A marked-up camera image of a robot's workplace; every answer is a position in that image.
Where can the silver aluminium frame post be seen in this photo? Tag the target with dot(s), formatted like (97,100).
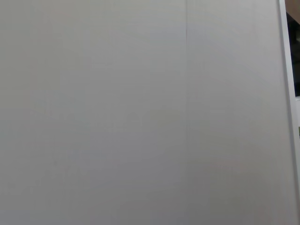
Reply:
(287,98)

